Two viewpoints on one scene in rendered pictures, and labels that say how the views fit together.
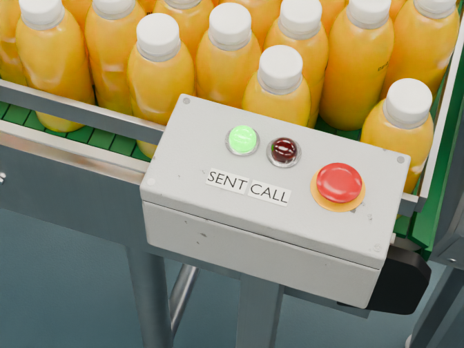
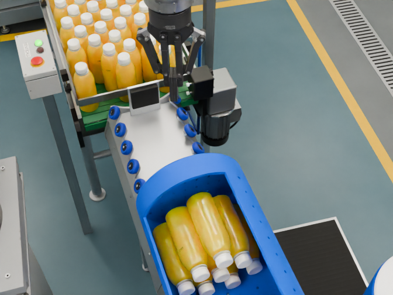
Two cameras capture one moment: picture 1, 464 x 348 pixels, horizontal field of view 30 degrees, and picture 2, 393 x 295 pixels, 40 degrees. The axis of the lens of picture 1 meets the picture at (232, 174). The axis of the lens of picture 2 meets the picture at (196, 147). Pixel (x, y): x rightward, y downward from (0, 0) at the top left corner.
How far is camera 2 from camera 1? 1.49 m
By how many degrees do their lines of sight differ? 31
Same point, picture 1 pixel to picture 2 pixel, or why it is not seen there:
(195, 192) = (19, 43)
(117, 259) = not seen: hidden behind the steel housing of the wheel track
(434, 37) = (117, 69)
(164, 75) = (62, 32)
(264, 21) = not seen: hidden behind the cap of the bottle
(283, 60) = (73, 42)
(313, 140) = (48, 53)
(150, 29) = (65, 19)
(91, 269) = not seen: hidden behind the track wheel
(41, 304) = (104, 141)
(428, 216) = (93, 119)
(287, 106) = (69, 54)
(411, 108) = (76, 67)
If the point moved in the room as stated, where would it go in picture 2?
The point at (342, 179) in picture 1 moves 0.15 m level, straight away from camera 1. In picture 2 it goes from (37, 59) to (85, 48)
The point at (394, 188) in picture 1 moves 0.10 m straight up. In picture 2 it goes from (44, 70) to (37, 45)
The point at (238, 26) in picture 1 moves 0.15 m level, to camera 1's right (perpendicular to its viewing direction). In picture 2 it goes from (78, 31) to (100, 56)
